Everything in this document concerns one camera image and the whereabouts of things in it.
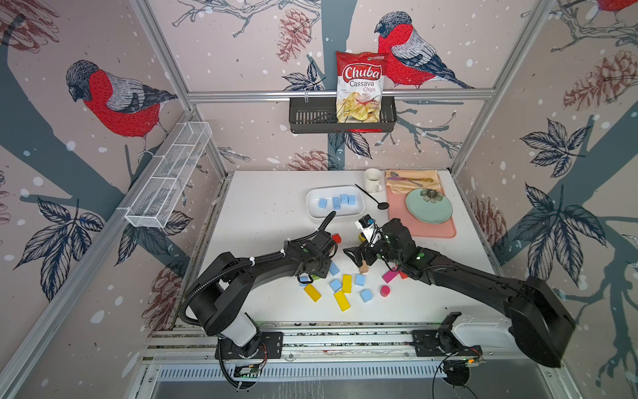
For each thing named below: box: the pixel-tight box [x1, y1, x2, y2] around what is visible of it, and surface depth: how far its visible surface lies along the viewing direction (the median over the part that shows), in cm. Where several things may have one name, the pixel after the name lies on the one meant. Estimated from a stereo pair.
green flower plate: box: [405, 187, 453, 225], surface depth 110 cm
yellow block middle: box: [341, 274, 354, 294], surface depth 87 cm
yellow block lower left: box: [304, 283, 323, 303], surface depth 86 cm
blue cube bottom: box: [361, 289, 373, 302], surface depth 85 cm
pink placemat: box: [386, 187, 457, 238], surface depth 105 cm
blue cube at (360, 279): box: [354, 273, 366, 286], surface depth 89 cm
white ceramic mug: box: [363, 167, 383, 194], surface depth 112 cm
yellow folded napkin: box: [385, 169, 444, 194], surface depth 117 cm
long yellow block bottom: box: [333, 290, 351, 312], surface depth 85 cm
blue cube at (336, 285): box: [329, 278, 343, 293], surface depth 87 cm
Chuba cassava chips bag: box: [335, 51, 387, 124], surface depth 87 cm
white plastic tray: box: [305, 184, 365, 219], surface depth 109 cm
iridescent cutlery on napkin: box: [386, 171, 435, 187], surface depth 120 cm
